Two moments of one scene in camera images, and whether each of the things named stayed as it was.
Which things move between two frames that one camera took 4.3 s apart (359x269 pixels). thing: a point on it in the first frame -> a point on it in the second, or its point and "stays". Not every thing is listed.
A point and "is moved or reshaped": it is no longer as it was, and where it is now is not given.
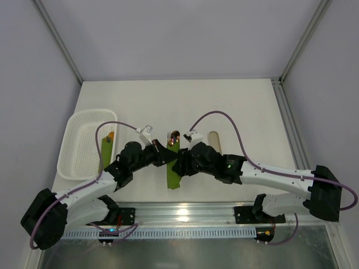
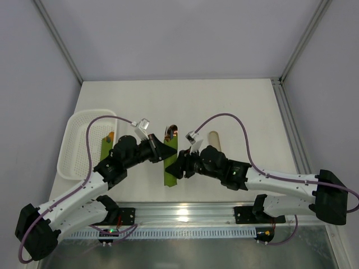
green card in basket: (106, 151) stays
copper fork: (169, 138) is moved or reshaped
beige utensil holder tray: (214, 141) stays
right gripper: (187, 160) stays
